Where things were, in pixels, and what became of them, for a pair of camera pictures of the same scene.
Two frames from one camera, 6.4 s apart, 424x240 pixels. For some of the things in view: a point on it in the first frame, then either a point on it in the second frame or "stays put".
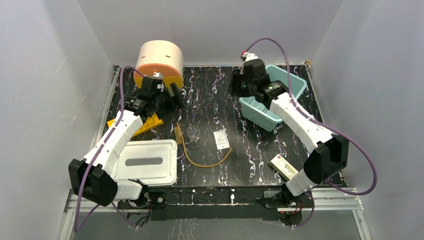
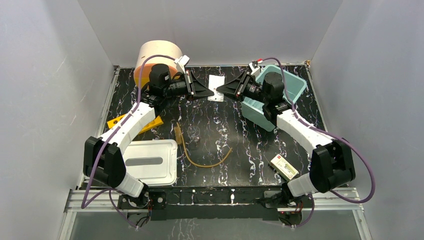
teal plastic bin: x=256 y=111 stays put
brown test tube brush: x=179 y=136 stays put
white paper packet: x=221 y=139 → x=214 y=82
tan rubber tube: x=198 y=165 stays put
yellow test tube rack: x=149 y=122 stays put
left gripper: x=174 y=98 → x=190 y=84
